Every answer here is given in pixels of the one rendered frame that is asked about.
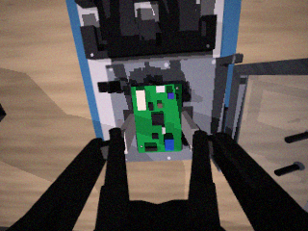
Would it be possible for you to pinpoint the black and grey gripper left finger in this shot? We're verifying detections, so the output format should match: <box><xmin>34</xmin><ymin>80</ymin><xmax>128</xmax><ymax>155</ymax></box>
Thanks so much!
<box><xmin>6</xmin><ymin>114</ymin><xmax>136</xmax><ymax>231</ymax></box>

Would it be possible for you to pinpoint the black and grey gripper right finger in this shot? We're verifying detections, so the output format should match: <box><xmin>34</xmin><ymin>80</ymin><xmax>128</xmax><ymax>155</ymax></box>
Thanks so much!
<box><xmin>181</xmin><ymin>111</ymin><xmax>308</xmax><ymax>231</ymax></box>

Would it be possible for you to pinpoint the green circuit board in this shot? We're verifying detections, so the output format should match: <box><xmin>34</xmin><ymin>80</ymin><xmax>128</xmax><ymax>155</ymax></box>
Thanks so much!
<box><xmin>131</xmin><ymin>84</ymin><xmax>182</xmax><ymax>153</ymax></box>

